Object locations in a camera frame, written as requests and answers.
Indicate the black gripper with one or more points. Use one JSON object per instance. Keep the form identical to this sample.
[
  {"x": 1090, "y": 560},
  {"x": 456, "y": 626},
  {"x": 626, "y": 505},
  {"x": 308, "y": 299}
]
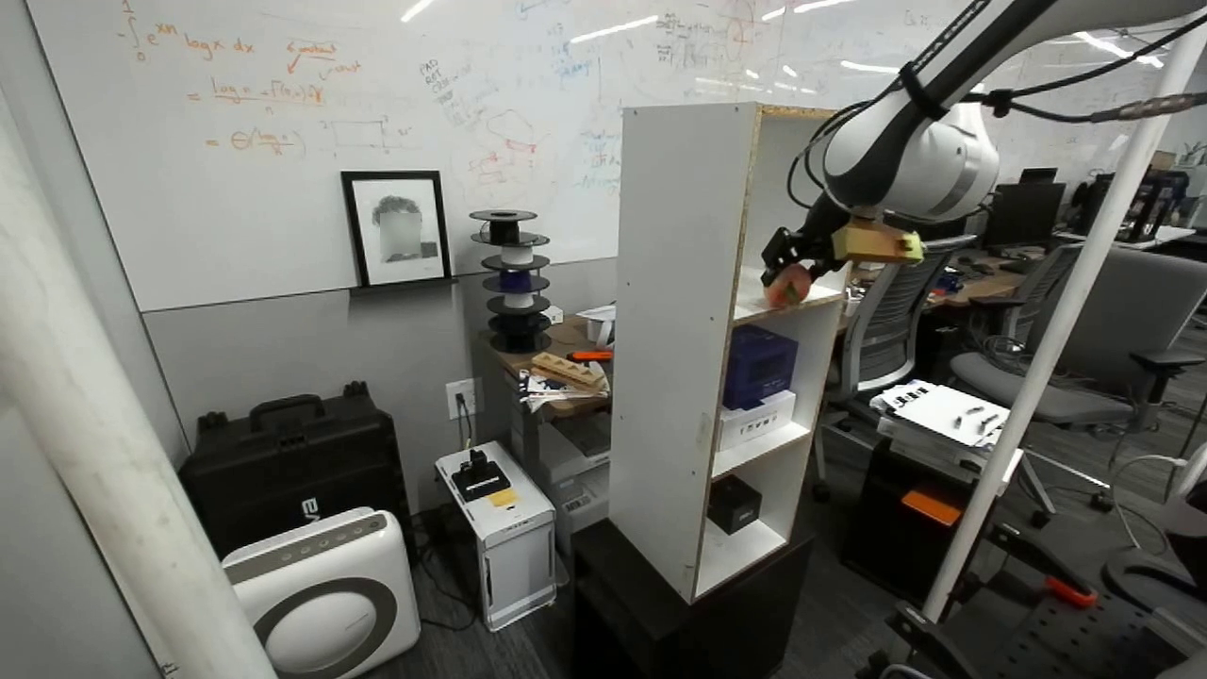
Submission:
[{"x": 822, "y": 232}]

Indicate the peach plushie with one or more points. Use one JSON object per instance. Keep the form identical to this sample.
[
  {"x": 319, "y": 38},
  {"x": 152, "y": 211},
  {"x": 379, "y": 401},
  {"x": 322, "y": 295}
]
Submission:
[{"x": 790, "y": 289}]

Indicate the Franka robot arm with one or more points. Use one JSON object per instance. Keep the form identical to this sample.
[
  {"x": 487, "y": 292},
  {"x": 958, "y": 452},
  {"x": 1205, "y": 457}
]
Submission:
[{"x": 930, "y": 153}]

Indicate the white shelf unit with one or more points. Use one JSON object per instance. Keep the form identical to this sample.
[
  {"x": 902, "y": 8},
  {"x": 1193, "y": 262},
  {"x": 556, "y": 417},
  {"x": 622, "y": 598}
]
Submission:
[{"x": 673, "y": 341}]

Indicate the grey mesh office chair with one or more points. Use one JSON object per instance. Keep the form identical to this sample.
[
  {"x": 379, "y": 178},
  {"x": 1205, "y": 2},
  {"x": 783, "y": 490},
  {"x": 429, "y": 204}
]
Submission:
[{"x": 879, "y": 325}]

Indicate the blue box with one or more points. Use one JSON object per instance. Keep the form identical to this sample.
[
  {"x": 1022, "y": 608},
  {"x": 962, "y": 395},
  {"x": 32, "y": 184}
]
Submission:
[{"x": 761, "y": 365}]

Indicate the white flat box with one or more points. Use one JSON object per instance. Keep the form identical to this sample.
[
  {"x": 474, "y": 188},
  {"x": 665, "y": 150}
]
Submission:
[{"x": 761, "y": 419}]

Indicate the brown wooden desk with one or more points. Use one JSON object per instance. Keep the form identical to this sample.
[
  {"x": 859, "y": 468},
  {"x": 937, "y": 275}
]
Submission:
[{"x": 974, "y": 289}]

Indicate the white tray with tools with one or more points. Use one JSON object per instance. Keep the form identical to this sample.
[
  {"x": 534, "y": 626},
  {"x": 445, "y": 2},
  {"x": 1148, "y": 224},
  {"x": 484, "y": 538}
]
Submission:
[{"x": 946, "y": 414}]

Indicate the white mug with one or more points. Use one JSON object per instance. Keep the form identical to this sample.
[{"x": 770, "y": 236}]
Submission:
[{"x": 596, "y": 324}]

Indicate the black computer monitor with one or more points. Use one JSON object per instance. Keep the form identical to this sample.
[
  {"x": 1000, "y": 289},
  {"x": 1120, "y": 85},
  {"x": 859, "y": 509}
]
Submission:
[{"x": 1020, "y": 213}]

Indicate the small orange item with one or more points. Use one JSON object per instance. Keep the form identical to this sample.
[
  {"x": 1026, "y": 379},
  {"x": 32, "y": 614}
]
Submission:
[{"x": 592, "y": 355}]

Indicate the small black box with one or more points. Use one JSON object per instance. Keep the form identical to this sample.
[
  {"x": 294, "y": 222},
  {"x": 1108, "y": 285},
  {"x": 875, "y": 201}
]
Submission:
[{"x": 732, "y": 505}]

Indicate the wooden block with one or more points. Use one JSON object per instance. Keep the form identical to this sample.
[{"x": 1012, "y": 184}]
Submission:
[{"x": 566, "y": 369}]

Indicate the slim white pole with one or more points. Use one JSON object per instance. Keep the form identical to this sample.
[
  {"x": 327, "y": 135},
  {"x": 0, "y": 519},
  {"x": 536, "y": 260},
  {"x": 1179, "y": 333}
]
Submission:
[{"x": 1032, "y": 379}]

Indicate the black crate with orange label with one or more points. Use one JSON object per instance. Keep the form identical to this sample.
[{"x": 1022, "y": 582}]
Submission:
[{"x": 905, "y": 514}]

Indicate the blue filament spool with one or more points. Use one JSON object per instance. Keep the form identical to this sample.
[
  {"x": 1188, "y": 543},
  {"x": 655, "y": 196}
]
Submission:
[{"x": 519, "y": 280}]

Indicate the empty grey spool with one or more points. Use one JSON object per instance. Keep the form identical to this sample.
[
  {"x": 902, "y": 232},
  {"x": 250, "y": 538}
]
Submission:
[{"x": 514, "y": 252}]

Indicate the crumpled white paper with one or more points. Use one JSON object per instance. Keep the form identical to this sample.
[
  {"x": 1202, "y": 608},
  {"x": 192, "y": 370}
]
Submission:
[{"x": 546, "y": 395}]

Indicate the black filament spool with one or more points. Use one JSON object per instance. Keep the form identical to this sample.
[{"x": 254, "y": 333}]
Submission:
[{"x": 519, "y": 330}]

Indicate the grey desk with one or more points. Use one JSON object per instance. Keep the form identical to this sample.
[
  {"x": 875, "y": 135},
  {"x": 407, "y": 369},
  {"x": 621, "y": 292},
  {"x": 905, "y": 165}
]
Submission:
[{"x": 566, "y": 434}]

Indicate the empty black spool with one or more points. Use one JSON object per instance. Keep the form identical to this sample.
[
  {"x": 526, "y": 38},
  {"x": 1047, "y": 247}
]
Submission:
[{"x": 503, "y": 224}]

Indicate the large grey office chair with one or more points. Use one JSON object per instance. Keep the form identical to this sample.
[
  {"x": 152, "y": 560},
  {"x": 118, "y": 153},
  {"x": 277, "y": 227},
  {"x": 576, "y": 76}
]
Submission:
[{"x": 1118, "y": 325}]

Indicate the yellow sticky note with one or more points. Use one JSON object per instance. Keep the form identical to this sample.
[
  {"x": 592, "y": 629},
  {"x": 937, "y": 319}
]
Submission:
[{"x": 503, "y": 500}]

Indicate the black cabinet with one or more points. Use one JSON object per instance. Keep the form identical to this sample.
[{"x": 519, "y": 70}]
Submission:
[{"x": 655, "y": 629}]

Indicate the framed portrait picture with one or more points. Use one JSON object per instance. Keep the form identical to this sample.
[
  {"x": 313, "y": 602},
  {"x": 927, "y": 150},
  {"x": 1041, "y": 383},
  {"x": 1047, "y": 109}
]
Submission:
[{"x": 396, "y": 232}]

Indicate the white mini tower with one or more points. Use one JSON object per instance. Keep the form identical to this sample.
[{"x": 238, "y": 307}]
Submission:
[{"x": 509, "y": 569}]

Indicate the black pole base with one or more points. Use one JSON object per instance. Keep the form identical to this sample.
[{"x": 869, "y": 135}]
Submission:
[{"x": 1032, "y": 648}]

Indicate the black hard case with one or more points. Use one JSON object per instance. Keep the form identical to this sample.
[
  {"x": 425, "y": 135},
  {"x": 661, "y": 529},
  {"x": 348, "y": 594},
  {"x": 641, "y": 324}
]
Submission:
[{"x": 294, "y": 467}]

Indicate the whiteboard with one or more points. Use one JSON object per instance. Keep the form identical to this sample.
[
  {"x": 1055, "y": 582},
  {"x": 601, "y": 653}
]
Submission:
[{"x": 250, "y": 153}]

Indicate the white air purifier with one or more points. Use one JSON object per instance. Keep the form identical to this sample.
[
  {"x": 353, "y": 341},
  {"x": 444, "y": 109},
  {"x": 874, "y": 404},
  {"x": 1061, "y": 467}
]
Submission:
[{"x": 327, "y": 598}]

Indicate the thick white pole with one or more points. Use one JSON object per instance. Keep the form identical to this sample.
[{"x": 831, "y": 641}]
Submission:
[{"x": 101, "y": 467}]

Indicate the tan wrist camera mount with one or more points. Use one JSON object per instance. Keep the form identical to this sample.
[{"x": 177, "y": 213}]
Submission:
[{"x": 879, "y": 242}]

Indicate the white wall outlet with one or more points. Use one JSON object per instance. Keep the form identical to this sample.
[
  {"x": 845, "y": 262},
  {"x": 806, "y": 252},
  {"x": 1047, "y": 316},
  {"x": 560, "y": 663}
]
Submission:
[{"x": 460, "y": 398}]

